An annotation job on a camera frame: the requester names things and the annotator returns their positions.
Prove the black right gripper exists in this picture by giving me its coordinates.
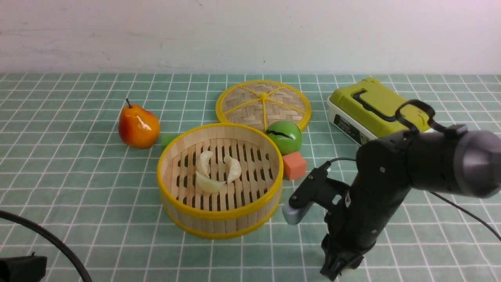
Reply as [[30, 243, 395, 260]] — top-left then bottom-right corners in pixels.
[[288, 161, 411, 282]]

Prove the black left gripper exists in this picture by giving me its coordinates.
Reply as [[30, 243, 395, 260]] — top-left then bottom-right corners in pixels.
[[0, 252, 48, 282]]

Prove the white dumpling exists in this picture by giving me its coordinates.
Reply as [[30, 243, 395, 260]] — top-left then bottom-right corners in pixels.
[[196, 150, 213, 178], [195, 171, 226, 194]]

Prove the pale green dumpling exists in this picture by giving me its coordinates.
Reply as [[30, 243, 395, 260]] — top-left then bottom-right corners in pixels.
[[223, 155, 241, 183]]

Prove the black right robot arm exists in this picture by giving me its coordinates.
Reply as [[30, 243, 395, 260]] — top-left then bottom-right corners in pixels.
[[282, 125, 501, 281]]

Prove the bamboo steamer tray yellow rim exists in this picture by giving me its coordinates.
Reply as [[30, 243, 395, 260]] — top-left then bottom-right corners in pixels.
[[156, 123, 283, 239]]

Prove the woven bamboo steamer lid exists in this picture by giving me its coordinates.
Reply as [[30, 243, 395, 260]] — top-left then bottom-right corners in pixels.
[[215, 80, 312, 131]]

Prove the orange foam cube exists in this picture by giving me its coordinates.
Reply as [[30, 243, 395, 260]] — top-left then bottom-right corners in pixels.
[[282, 151, 307, 181]]

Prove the green lid white lunch box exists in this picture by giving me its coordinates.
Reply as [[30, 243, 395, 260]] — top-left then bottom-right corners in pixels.
[[327, 77, 408, 146]]

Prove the orange red toy pear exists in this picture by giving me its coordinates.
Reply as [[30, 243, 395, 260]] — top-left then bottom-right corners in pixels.
[[118, 98, 160, 149]]

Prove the green foam block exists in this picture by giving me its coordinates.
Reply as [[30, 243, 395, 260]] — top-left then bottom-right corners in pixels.
[[160, 133, 181, 150]]

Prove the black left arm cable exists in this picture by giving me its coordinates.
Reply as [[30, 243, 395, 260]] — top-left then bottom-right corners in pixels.
[[0, 210, 93, 282]]

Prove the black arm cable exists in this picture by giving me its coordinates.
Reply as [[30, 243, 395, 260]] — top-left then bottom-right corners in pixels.
[[327, 100, 501, 241], [0, 210, 93, 282]]

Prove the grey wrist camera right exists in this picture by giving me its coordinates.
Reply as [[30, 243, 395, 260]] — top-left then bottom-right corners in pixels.
[[281, 202, 314, 225]]

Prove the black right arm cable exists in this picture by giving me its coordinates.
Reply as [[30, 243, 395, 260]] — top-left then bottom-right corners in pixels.
[[327, 100, 501, 241]]

